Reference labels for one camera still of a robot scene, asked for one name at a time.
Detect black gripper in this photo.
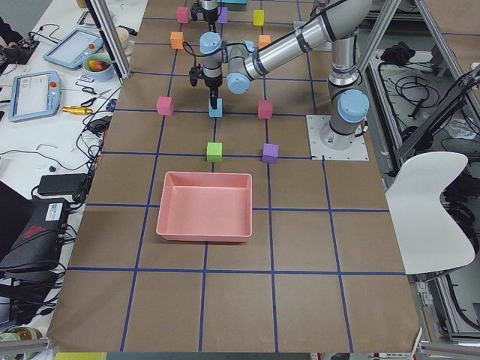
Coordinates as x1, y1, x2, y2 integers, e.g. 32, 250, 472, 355
189, 64, 223, 109

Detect light blue foam block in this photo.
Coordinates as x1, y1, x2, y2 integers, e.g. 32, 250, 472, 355
208, 97, 223, 118

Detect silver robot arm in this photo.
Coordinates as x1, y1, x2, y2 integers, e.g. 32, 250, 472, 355
182, 1, 372, 110
199, 0, 218, 32

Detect red foam block far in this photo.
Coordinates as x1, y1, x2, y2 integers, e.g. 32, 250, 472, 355
156, 96, 174, 116

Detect red foam block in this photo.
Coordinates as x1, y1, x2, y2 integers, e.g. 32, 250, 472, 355
156, 96, 174, 116
257, 100, 273, 119

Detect green foam block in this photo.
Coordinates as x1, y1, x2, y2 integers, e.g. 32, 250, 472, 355
206, 142, 223, 163

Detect orange foam block front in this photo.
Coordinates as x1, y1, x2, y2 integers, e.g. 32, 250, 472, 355
169, 31, 185, 50

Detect orange foam block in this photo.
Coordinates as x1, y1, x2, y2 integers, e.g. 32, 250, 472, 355
169, 31, 185, 50
258, 34, 272, 49

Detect purple foam block right side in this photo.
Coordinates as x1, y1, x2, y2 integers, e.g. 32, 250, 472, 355
217, 7, 229, 24

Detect purple foam block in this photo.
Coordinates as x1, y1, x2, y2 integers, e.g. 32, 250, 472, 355
261, 143, 279, 164
217, 7, 229, 24

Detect red foam block corner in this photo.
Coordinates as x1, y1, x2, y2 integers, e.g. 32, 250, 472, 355
176, 7, 190, 24

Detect yellow foam block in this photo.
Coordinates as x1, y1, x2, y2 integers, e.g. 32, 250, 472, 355
253, 9, 265, 26

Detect beige bowl with lemon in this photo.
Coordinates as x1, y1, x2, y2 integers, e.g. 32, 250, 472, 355
115, 26, 132, 56

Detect pink plastic tray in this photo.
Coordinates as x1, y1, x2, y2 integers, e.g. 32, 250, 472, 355
156, 171, 253, 242

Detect green bowl with fruit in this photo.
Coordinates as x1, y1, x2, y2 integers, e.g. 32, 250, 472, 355
82, 53, 115, 82

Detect scissors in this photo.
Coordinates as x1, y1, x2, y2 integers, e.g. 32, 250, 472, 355
80, 89, 110, 108

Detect blue teach pendant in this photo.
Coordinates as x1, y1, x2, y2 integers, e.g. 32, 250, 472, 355
8, 70, 62, 122
43, 28, 104, 70

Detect black power adapter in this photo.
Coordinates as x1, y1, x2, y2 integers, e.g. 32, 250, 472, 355
37, 173, 86, 196

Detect white chair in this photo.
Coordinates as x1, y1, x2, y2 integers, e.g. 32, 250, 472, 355
385, 151, 475, 275

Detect yellow handled tool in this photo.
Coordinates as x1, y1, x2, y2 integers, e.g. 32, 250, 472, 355
62, 106, 93, 116

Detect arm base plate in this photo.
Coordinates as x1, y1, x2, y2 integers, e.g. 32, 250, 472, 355
306, 115, 369, 161

